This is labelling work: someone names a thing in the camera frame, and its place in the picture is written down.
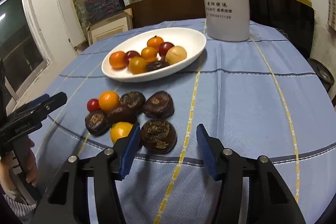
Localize dark water chestnut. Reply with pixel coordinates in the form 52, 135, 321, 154
106, 105, 137, 126
146, 61, 169, 72
141, 119, 177, 154
85, 110, 109, 136
142, 91, 174, 119
120, 92, 146, 112

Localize red cherry tomato on plate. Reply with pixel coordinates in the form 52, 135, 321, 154
123, 51, 141, 67

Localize pale tan round fruit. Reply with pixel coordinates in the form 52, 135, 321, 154
165, 46, 187, 65

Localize dark red cherry tomato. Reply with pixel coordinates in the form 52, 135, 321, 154
158, 42, 174, 57

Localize window with white frame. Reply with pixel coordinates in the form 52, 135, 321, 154
1, 0, 51, 113

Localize dark brown wooden board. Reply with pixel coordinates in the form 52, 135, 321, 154
127, 0, 206, 28

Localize small red cherry tomato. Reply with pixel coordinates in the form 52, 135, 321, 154
87, 98, 100, 113

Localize orange tomato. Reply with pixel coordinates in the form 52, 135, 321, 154
128, 57, 147, 75
98, 91, 120, 112

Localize small orange with stem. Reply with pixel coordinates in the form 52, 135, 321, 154
147, 35, 164, 52

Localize person left hand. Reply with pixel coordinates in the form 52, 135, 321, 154
1, 139, 38, 192

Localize yellow-orange cherry tomato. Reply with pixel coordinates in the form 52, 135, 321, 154
141, 47, 157, 63

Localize framed picture panel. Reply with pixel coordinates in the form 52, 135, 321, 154
87, 8, 133, 46

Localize yellow tomato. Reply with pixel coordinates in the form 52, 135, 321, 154
110, 122, 133, 144

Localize blue patterned fabric boxes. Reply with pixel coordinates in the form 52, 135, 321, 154
84, 0, 125, 24

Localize dark water chestnut on plate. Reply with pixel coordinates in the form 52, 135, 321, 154
146, 61, 169, 72

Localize large orange mandarin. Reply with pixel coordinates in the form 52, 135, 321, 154
109, 51, 126, 70

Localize blue checked tablecloth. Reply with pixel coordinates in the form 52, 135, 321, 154
31, 22, 335, 223

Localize white oval plate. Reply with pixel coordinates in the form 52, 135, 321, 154
101, 27, 206, 83

